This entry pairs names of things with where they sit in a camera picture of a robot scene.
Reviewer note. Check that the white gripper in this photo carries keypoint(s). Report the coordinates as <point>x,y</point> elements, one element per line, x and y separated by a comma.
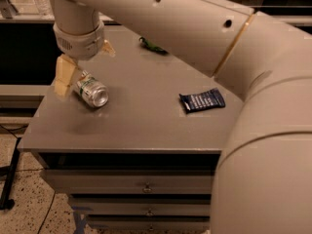
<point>79,45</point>

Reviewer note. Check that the silver green 7up can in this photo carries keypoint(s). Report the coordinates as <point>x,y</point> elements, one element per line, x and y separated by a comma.
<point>91,90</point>

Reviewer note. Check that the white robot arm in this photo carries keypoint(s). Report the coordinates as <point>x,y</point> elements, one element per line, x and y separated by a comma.
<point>263,180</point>

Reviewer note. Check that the green chip bag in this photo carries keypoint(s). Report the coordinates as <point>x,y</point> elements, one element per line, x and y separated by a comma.
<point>151,47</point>

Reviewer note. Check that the grey drawer cabinet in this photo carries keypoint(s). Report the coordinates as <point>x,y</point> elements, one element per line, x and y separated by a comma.
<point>141,162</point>

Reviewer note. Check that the dark blue snack packet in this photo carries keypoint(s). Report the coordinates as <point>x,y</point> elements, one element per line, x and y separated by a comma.
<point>203,101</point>

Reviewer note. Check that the black stand leg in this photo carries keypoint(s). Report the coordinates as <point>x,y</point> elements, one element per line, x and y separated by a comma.
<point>8,173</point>

